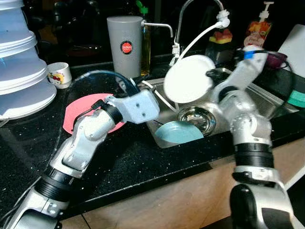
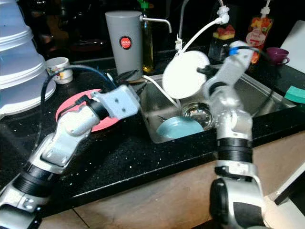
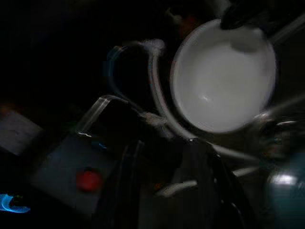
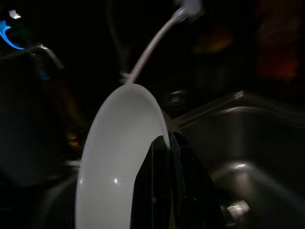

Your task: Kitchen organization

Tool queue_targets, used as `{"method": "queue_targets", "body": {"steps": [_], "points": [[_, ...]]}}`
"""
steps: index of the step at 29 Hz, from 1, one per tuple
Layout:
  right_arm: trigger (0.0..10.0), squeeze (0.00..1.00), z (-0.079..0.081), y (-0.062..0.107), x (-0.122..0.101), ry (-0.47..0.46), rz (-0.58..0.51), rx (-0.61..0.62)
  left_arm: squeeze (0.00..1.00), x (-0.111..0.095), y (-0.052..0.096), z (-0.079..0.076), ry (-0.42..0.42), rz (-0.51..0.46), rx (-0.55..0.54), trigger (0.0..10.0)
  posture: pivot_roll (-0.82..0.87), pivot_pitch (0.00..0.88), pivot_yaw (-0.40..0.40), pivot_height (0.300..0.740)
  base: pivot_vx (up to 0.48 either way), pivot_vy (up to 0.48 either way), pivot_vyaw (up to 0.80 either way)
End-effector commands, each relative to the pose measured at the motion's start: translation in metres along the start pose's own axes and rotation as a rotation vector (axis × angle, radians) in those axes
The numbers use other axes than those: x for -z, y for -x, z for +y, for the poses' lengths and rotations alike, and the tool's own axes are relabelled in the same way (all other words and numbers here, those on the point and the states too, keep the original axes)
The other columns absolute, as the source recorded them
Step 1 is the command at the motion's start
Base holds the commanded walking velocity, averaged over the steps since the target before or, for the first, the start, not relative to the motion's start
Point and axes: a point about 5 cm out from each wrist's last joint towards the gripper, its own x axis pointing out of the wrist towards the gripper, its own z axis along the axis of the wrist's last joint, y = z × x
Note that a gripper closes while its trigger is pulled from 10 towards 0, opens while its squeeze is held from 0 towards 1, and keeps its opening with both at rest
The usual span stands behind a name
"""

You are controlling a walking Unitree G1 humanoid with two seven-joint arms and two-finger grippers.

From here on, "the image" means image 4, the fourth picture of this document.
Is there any white bowl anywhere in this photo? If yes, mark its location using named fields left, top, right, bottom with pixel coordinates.
left=75, top=83, right=171, bottom=229

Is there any stainless steel sink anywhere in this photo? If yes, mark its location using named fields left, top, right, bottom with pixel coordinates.
left=164, top=90, right=305, bottom=229

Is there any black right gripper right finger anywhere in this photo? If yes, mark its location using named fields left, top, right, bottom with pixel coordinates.
left=168, top=130, right=224, bottom=229

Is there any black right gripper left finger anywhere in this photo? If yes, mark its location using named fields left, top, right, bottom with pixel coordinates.
left=132, top=135, right=171, bottom=229

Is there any grey water filter canister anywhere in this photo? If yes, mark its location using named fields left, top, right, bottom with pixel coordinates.
left=0, top=44, right=72, bottom=189

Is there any white faucet hose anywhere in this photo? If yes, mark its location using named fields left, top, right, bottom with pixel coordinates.
left=122, top=0, right=205, bottom=85

